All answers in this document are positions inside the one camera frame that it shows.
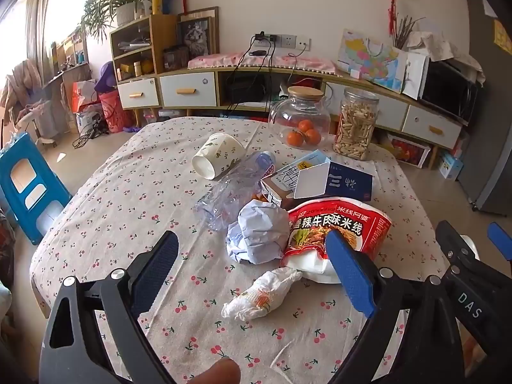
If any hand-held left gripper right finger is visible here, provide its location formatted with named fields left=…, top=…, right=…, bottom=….
left=325, top=230, right=483, bottom=384

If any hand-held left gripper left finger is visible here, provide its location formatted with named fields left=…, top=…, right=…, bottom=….
left=39, top=230, right=180, bottom=384

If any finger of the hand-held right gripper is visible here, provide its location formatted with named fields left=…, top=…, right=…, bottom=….
left=487, top=222, right=512, bottom=267
left=435, top=220, right=483, bottom=273

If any red instant noodle bowl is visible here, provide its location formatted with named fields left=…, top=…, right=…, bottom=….
left=279, top=197, right=393, bottom=284

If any dark blue carton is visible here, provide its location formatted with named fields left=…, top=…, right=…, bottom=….
left=294, top=161, right=373, bottom=203

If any white tissue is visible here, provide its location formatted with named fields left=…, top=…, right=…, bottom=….
left=222, top=268, right=303, bottom=321

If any clear plastic bottle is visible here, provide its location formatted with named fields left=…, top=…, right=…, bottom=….
left=194, top=151, right=277, bottom=231

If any paper ball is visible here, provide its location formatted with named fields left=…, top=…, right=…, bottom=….
left=225, top=200, right=291, bottom=265

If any floral paper cup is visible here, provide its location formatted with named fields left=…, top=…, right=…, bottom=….
left=191, top=132, right=245, bottom=180

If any person's left hand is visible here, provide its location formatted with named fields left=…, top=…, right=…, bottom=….
left=187, top=358, right=242, bottom=384

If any blue and white box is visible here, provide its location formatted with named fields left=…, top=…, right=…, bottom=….
left=438, top=150, right=465, bottom=180

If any white framed red box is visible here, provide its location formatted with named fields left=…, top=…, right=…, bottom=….
left=386, top=134, right=430, bottom=169

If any grey refrigerator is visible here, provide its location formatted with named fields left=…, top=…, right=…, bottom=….
left=458, top=0, right=512, bottom=212

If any plastic jar of biscuit sticks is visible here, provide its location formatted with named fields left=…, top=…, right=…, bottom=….
left=333, top=87, right=380, bottom=161

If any black microwave oven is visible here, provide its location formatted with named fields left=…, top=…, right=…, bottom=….
left=418, top=58, right=481, bottom=126

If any red shopping bag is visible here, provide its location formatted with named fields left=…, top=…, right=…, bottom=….
left=98, top=90, right=137, bottom=133

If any glass jar with wooden lid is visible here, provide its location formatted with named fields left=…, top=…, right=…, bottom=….
left=268, top=86, right=332, bottom=148

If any blue plastic stool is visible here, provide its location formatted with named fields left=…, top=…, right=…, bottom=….
left=0, top=132, right=73, bottom=246

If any colourful map gift bag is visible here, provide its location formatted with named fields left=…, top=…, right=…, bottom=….
left=337, top=29, right=409, bottom=92

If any orange and white bag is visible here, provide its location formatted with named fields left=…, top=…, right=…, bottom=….
left=72, top=80, right=97, bottom=115

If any floral microwave cover cloth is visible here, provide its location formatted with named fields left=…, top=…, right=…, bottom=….
left=406, top=30, right=486, bottom=84

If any purple plastic item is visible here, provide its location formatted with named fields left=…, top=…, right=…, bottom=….
left=94, top=61, right=119, bottom=92

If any black device box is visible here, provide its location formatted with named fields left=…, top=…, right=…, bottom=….
left=228, top=76, right=267, bottom=103

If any yellow paper note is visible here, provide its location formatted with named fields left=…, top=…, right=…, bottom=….
left=493, top=19, right=512, bottom=54

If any dried twig bundle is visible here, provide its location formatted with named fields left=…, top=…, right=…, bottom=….
left=394, top=15, right=425, bottom=49

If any dark patterned tin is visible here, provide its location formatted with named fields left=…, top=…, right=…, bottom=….
left=163, top=45, right=189, bottom=73

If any pink cloth runner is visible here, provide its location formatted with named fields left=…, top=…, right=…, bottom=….
left=188, top=52, right=345, bottom=76

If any pile of clothes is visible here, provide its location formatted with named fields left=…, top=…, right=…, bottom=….
left=0, top=59, right=46, bottom=129

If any framed cat picture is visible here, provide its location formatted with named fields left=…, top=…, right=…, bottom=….
left=176, top=7, right=220, bottom=60

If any wooden tv cabinet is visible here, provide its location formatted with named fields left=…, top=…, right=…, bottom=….
left=110, top=14, right=467, bottom=171

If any potted green plant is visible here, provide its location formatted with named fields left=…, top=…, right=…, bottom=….
left=82, top=0, right=164, bottom=36

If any light curtain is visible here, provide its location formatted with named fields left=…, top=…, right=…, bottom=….
left=22, top=0, right=60, bottom=73

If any floor cable bundle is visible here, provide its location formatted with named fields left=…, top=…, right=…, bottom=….
left=72, top=122, right=109, bottom=148

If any wooden wall shelf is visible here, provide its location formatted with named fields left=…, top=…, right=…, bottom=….
left=44, top=28, right=91, bottom=89

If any black charger cable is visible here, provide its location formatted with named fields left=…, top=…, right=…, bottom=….
left=226, top=42, right=276, bottom=116

